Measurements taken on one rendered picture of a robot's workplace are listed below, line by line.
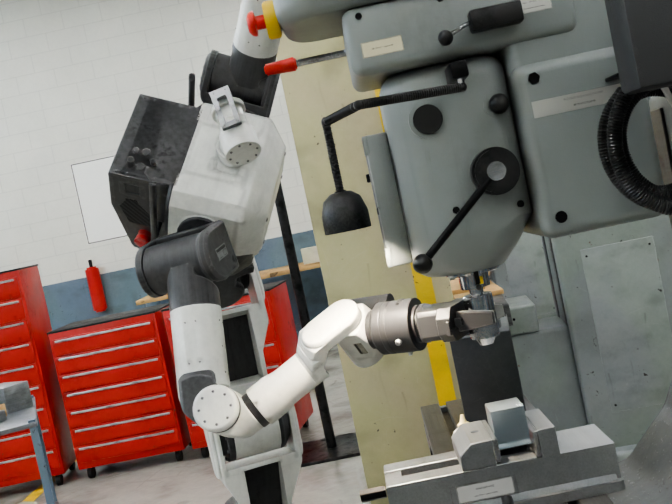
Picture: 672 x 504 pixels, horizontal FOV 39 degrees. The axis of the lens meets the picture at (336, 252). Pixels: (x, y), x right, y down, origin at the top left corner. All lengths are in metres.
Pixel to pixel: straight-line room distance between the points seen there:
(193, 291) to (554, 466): 0.66
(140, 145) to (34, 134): 9.32
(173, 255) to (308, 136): 1.62
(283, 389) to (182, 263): 0.29
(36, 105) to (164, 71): 1.46
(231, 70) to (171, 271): 0.46
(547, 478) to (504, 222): 0.38
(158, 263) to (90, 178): 9.24
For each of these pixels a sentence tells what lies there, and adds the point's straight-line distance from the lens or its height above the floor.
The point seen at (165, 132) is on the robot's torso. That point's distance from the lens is 1.85.
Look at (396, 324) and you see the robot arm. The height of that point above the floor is 1.24.
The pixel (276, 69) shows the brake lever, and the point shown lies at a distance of 1.64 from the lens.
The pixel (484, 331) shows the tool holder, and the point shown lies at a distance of 1.53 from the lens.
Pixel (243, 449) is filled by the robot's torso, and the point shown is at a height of 0.97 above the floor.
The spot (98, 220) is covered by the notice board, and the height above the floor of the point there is 1.79.
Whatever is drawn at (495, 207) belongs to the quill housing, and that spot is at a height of 1.40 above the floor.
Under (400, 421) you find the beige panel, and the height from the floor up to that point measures 0.68.
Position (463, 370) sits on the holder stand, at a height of 1.08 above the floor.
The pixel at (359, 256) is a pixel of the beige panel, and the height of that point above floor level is 1.26.
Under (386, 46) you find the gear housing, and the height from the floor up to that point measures 1.66.
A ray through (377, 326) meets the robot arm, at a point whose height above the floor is 1.25.
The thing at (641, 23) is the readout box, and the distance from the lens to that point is 1.22.
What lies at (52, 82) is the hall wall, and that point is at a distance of 11.12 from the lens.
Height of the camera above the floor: 1.46
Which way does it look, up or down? 3 degrees down
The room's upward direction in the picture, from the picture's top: 12 degrees counter-clockwise
